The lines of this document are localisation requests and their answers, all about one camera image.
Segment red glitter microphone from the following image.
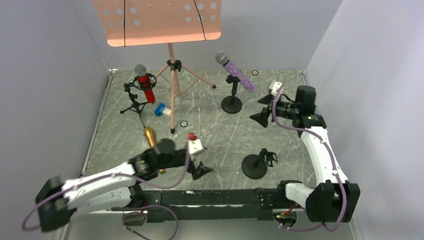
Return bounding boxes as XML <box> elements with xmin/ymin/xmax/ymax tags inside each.
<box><xmin>134</xmin><ymin>63</ymin><xmax>157</xmax><ymax>104</ymax></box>

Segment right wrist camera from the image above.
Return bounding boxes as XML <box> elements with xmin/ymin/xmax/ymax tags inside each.
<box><xmin>268</xmin><ymin>80</ymin><xmax>283</xmax><ymax>96</ymax></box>

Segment pink music stand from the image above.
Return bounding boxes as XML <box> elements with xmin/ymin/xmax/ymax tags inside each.
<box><xmin>92</xmin><ymin>0</ymin><xmax>222</xmax><ymax>134</ymax></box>

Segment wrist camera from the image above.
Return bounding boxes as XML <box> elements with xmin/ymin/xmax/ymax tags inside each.
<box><xmin>268</xmin><ymin>80</ymin><xmax>283</xmax><ymax>96</ymax></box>
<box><xmin>187</xmin><ymin>133</ymin><xmax>205</xmax><ymax>156</ymax></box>

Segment blue poker chip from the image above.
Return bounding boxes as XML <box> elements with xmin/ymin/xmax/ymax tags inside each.
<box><xmin>180</xmin><ymin>120</ymin><xmax>188</xmax><ymax>128</ymax></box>

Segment blue toy block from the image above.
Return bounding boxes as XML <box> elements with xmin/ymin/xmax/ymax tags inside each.
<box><xmin>154</xmin><ymin>102</ymin><xmax>166</xmax><ymax>117</ymax></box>

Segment purple glitter microphone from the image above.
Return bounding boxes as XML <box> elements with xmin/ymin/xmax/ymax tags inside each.
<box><xmin>214</xmin><ymin>51</ymin><xmax>256</xmax><ymax>93</ymax></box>

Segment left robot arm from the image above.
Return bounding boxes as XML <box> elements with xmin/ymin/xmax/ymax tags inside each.
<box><xmin>35</xmin><ymin>138</ymin><xmax>213</xmax><ymax>232</ymax></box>

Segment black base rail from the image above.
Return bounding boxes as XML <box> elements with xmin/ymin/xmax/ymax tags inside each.
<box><xmin>111</xmin><ymin>187</ymin><xmax>301</xmax><ymax>223</ymax></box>

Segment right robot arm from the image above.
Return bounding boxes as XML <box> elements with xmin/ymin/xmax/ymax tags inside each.
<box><xmin>250</xmin><ymin>81</ymin><xmax>361</xmax><ymax>232</ymax></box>

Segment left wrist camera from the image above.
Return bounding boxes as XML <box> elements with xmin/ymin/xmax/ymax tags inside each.
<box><xmin>187</xmin><ymin>133</ymin><xmax>205</xmax><ymax>156</ymax></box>

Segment gold microphone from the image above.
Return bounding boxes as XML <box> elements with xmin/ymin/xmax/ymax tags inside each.
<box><xmin>143</xmin><ymin>126</ymin><xmax>166</xmax><ymax>175</ymax></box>

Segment black tripod shock-mount stand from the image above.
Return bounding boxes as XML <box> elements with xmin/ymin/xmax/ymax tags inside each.
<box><xmin>119</xmin><ymin>76</ymin><xmax>149</xmax><ymax>127</ymax></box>

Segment black round-base mic stand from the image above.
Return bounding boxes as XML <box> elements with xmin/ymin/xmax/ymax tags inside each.
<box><xmin>221</xmin><ymin>75</ymin><xmax>243</xmax><ymax>114</ymax></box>

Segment cream toy block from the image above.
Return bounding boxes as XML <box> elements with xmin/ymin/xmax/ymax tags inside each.
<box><xmin>161</xmin><ymin>107</ymin><xmax>172</xmax><ymax>117</ymax></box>

